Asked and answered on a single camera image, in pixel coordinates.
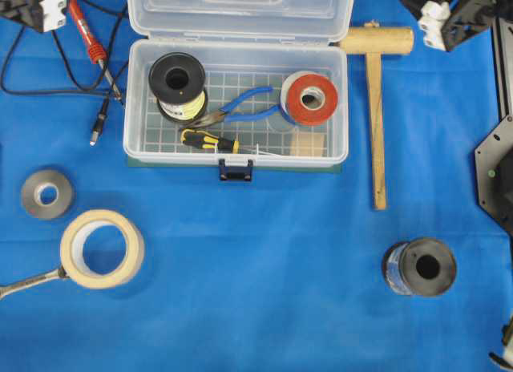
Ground black white device corner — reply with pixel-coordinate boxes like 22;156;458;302
489;317;513;371

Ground grey tape roll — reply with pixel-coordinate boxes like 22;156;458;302
21;169;75;220

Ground black wire spool blue label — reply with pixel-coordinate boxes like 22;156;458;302
382;237;457;297

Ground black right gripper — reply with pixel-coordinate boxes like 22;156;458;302
399;0;505;52

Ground red soldering iron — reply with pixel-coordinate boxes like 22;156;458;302
68;0;122;101

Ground beige masking tape roll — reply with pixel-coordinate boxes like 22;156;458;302
59;209;145;289

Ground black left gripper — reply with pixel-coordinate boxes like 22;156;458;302
1;0;68;33

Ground small wooden block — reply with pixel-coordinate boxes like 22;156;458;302
290;131;326;157

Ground wooden mallet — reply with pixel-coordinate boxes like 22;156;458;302
339;21;414;211

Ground clear plastic tool box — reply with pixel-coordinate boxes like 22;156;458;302
123;0;353;170

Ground green cutting mat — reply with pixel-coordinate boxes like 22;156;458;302
125;155;345;176

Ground blue table cloth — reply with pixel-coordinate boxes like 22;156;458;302
1;31;512;371

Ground red tape roll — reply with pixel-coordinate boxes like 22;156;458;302
280;71;339;126

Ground blue handled pliers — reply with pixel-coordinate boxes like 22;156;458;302
179;86;296;131

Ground black spool yellow wire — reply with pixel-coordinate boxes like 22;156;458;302
147;53;210;123

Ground black yellow screwdriver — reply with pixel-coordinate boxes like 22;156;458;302
180;129;258;154

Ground silver wrench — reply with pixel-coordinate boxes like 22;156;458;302
0;266;69;299

